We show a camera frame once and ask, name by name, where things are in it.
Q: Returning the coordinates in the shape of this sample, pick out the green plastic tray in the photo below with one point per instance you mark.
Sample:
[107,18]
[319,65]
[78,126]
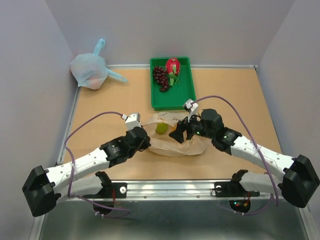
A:
[176,95]

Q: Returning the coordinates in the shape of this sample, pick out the blue plastic bag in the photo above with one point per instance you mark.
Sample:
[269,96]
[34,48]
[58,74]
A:
[90,69]

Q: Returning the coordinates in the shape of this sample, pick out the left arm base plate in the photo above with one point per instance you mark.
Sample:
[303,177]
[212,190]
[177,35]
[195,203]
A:
[117,190]

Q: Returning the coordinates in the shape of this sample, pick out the red dragon fruit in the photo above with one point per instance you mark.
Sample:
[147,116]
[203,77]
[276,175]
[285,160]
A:
[172,69]

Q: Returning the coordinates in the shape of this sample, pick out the aluminium mounting rail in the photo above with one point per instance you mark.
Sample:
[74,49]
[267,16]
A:
[160,190]

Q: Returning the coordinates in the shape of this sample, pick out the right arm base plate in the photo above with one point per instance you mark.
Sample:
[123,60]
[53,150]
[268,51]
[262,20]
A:
[228,189]

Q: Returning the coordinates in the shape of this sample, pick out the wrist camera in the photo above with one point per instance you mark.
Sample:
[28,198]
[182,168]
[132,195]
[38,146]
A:
[132,120]
[191,107]

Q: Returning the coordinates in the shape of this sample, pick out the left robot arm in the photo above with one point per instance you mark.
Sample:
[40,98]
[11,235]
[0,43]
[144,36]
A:
[45,188]

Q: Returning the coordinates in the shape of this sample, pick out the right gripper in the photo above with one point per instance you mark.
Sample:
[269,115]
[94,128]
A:
[177,134]

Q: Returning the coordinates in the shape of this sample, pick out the green pear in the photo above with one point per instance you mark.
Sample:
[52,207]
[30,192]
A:
[161,128]

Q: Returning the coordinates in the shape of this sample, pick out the dark red grape bunch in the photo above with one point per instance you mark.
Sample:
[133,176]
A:
[160,76]

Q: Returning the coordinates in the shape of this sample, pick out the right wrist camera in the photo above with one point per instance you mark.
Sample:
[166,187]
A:
[191,107]

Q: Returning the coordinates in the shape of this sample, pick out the orange plastic bag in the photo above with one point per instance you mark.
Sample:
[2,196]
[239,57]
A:
[164,145]

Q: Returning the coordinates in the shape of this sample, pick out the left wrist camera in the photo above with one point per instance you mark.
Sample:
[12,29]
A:
[132,120]

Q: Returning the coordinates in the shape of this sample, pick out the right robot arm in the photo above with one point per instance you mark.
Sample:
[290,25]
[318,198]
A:
[292,178]

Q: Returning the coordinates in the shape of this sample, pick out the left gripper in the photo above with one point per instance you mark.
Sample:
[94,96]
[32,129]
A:
[146,143]

